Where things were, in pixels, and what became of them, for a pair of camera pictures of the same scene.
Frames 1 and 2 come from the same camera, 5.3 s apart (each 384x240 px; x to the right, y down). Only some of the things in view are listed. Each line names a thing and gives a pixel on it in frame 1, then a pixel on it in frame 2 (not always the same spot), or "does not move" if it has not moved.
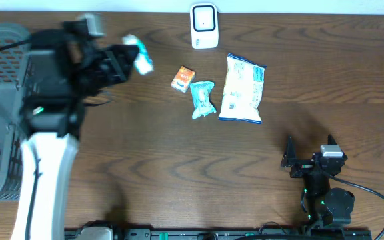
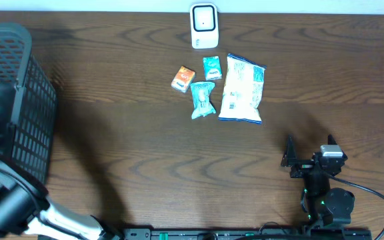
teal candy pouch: x=203 y=106 does not move
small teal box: x=143 y=61 -> x=212 y=68
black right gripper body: x=302 y=169 does not move
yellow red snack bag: x=243 y=90 does not move
